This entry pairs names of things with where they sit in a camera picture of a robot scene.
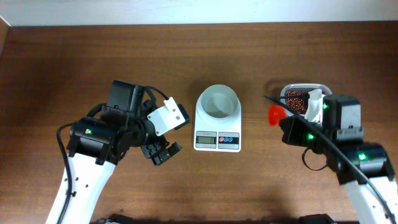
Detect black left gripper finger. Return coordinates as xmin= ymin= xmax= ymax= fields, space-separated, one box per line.
xmin=151 ymin=142 xmax=182 ymax=166
xmin=141 ymin=142 xmax=162 ymax=159

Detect white digital kitchen scale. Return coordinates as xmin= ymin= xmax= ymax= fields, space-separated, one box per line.
xmin=193 ymin=97 xmax=242 ymax=153

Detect red plastic scoop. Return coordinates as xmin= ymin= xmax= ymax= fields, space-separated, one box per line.
xmin=268 ymin=105 xmax=287 ymax=126

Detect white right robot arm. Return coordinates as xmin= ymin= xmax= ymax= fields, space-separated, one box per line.
xmin=279 ymin=95 xmax=397 ymax=223

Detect clear plastic food container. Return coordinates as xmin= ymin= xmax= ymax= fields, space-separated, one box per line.
xmin=279 ymin=83 xmax=332 ymax=116

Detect red adzuki beans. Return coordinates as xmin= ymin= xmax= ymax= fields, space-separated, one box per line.
xmin=284 ymin=90 xmax=310 ymax=114

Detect white round bowl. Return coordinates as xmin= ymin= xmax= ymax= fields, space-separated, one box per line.
xmin=199 ymin=85 xmax=240 ymax=119

